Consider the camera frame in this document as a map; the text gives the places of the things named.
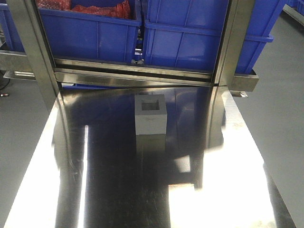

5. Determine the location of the gray square hollow base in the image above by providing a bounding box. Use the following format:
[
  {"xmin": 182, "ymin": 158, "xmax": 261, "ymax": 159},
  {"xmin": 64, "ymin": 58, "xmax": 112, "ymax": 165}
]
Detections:
[{"xmin": 134, "ymin": 95, "xmax": 167, "ymax": 135}]

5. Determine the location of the blue plastic bin centre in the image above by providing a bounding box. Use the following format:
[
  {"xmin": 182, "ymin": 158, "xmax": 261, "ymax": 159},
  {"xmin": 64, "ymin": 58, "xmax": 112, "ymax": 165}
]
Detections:
[{"xmin": 142, "ymin": 0, "xmax": 285, "ymax": 74}]

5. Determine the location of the blue bin with red bags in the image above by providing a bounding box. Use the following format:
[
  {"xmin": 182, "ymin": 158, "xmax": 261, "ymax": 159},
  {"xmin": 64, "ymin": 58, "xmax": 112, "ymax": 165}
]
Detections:
[{"xmin": 39, "ymin": 0, "xmax": 142, "ymax": 63}]

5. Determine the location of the blue bin far left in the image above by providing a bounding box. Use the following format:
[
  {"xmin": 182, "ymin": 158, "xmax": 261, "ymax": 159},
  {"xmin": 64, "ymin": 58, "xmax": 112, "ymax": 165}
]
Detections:
[{"xmin": 0, "ymin": 0, "xmax": 25, "ymax": 52}]

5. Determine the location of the red mesh bag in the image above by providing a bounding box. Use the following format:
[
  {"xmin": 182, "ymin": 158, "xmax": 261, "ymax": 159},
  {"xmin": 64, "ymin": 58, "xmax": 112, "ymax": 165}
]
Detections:
[{"xmin": 36, "ymin": 0, "xmax": 131, "ymax": 19}]

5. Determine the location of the stainless steel rack frame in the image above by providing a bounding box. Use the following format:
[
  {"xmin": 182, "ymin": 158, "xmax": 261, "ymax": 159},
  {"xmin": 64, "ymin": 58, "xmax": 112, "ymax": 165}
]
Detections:
[{"xmin": 0, "ymin": 0, "xmax": 258, "ymax": 109}]

